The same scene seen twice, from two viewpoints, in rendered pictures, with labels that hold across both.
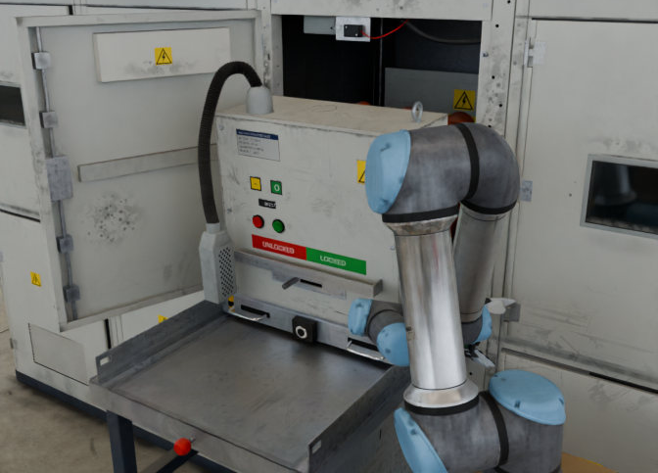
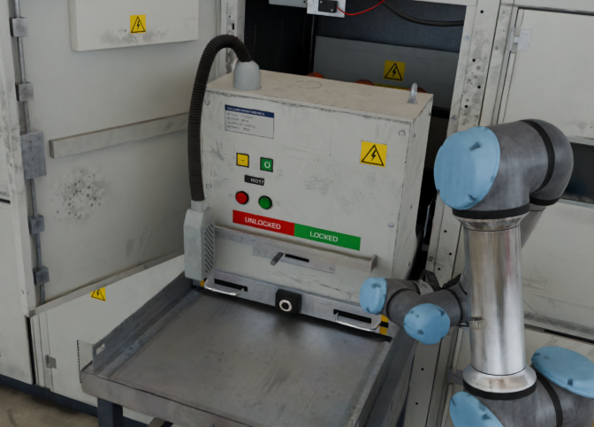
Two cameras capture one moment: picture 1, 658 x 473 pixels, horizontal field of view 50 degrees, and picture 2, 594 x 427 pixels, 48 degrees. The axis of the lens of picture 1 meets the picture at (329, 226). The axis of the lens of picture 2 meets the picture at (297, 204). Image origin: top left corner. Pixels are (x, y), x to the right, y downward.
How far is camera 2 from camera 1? 0.41 m
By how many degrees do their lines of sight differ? 13
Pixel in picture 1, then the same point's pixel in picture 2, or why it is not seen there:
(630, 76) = not seen: outside the picture
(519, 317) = not seen: hidden behind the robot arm
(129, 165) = (101, 140)
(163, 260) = (125, 235)
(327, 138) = (331, 118)
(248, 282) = (224, 256)
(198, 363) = (189, 344)
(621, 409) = not seen: hidden behind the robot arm
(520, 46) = (503, 33)
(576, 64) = (559, 52)
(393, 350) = (425, 331)
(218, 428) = (239, 414)
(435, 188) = (519, 186)
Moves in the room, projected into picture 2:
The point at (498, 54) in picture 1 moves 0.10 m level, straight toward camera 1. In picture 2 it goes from (481, 38) to (491, 45)
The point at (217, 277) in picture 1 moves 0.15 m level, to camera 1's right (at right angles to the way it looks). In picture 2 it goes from (202, 255) to (266, 253)
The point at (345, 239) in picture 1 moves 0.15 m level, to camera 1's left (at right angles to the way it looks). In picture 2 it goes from (339, 216) to (274, 217)
